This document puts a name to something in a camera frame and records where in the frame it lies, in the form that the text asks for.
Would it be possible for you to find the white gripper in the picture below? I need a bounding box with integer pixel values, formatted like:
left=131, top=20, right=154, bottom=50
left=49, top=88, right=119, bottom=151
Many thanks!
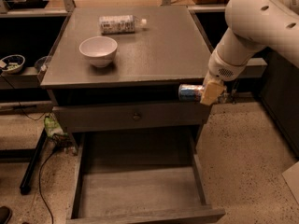
left=200, top=49, right=246, bottom=105

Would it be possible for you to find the blue silver redbull can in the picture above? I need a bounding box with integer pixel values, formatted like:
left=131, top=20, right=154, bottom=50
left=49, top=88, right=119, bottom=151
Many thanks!
left=178, top=84, right=204, bottom=102

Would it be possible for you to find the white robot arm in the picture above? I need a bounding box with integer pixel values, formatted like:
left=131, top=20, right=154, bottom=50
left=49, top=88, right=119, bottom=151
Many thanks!
left=201, top=0, right=299, bottom=105

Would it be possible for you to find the grey wooden drawer cabinet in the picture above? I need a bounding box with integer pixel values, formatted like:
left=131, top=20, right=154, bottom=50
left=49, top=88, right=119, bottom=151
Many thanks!
left=41, top=6, right=210, bottom=144

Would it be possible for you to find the open grey middle drawer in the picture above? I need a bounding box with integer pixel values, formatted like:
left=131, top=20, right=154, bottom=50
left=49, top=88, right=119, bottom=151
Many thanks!
left=66, top=127, right=225, bottom=224

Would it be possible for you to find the closed grey top drawer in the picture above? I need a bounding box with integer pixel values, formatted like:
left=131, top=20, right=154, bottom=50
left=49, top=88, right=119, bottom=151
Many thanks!
left=53, top=102, right=210, bottom=133

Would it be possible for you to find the grey side shelf beam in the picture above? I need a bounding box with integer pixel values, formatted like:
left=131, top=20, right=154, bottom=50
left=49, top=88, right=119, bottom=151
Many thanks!
left=239, top=58, right=267, bottom=78

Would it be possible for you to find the white ceramic bowl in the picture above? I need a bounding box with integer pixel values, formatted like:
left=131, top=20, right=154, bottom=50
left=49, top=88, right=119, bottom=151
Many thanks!
left=78, top=36, right=118, bottom=67

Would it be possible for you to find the clear plastic water bottle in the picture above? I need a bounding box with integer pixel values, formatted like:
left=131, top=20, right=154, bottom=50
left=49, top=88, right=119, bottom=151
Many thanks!
left=99, top=15, right=147, bottom=35

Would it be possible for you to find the green snack bag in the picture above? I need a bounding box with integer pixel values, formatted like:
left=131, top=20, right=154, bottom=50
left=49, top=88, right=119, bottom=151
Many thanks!
left=44, top=115, right=67, bottom=138

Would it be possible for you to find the blue patterned small bowl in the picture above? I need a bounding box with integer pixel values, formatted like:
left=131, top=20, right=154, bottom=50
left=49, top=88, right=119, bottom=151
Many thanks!
left=0, top=54, right=25, bottom=74

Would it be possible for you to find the dark shoe tip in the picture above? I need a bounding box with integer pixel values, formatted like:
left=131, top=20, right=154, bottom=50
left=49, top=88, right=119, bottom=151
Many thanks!
left=0, top=206, right=12, bottom=224

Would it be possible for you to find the black floor cable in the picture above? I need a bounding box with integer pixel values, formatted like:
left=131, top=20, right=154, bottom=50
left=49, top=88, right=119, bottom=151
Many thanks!
left=37, top=147, right=61, bottom=224

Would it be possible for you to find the black metal frame leg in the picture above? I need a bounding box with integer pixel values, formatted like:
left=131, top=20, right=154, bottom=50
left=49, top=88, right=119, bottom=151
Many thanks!
left=20, top=130, right=47, bottom=195

